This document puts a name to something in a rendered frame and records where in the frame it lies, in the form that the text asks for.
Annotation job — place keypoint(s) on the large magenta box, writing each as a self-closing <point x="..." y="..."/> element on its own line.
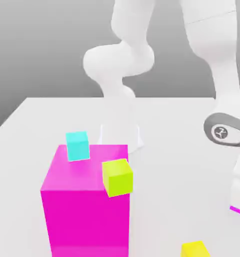
<point x="85" y="220"/>

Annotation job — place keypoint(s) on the small lime cube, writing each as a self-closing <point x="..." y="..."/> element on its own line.
<point x="119" y="180"/>

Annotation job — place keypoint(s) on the small cyan cube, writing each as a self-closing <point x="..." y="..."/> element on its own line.
<point x="77" y="147"/>

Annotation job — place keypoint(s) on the small yellow cube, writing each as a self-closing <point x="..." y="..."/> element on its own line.
<point x="193" y="250"/>

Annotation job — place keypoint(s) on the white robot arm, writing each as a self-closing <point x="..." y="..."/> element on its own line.
<point x="120" y="60"/>

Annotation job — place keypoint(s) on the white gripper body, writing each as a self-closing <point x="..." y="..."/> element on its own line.
<point x="238" y="192"/>

